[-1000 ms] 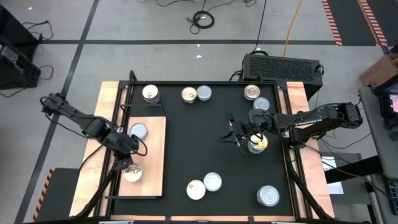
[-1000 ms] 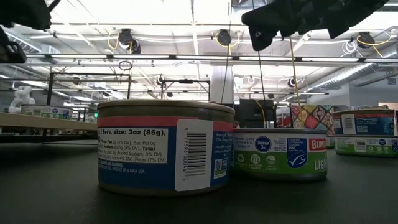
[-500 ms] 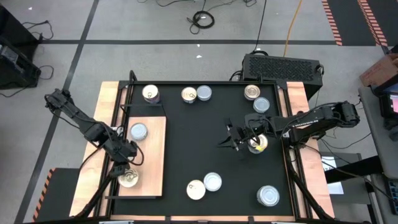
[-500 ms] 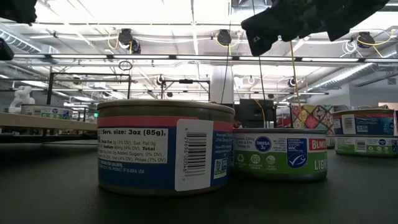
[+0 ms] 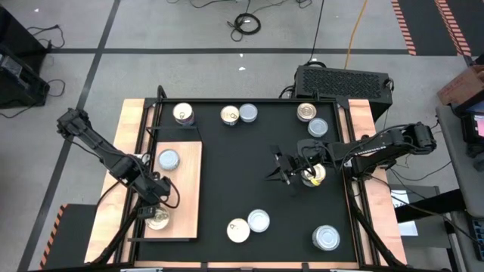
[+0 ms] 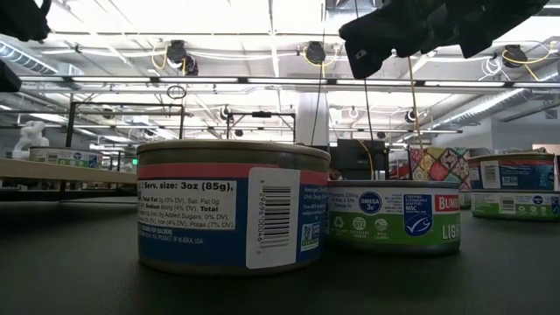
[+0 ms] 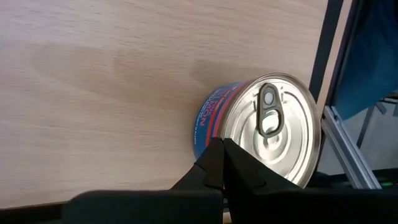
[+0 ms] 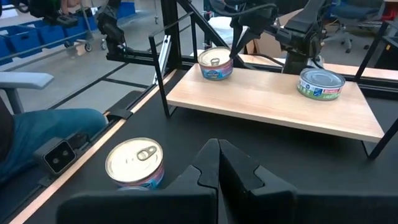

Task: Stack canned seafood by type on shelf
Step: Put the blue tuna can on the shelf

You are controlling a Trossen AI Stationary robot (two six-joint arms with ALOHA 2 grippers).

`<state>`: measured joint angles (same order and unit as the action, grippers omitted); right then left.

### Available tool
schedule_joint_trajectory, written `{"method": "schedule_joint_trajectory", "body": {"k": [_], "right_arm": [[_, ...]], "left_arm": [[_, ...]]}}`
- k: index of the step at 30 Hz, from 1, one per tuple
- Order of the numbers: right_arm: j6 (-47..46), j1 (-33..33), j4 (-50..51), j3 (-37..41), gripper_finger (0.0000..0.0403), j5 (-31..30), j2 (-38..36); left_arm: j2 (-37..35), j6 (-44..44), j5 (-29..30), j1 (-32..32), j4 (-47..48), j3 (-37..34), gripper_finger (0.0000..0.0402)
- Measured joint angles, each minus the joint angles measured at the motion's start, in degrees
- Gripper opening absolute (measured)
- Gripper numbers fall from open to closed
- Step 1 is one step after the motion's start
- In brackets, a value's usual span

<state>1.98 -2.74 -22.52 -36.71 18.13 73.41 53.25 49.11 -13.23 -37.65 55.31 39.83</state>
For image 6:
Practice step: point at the silver ventilation duct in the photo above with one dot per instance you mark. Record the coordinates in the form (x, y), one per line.
(35, 61)

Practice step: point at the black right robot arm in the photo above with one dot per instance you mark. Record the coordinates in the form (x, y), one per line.
(494, 22)

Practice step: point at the white pillar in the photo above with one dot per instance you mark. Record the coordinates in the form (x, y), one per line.
(312, 118)

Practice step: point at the long ceiling light bar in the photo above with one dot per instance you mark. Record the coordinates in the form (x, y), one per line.
(109, 79)

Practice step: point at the light wooden shelf board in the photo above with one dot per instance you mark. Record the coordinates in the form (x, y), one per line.
(65, 175)

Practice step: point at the colourful patchwork quilt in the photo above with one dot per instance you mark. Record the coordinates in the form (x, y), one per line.
(442, 168)

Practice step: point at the white robot figure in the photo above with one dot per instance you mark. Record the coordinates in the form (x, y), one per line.
(30, 137)

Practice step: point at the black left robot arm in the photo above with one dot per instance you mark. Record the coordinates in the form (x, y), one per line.
(22, 17)

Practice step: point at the black metal frame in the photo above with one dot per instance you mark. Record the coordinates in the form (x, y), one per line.
(127, 104)
(262, 114)

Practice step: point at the black round ceiling fixture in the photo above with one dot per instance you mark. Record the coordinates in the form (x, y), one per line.
(410, 116)

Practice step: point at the black computer case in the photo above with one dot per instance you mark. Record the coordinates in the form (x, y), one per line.
(354, 159)

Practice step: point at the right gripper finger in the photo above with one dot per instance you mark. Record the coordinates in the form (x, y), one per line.
(372, 39)

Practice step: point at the blue red salmon can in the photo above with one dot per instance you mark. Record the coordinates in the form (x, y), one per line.
(197, 219)
(512, 172)

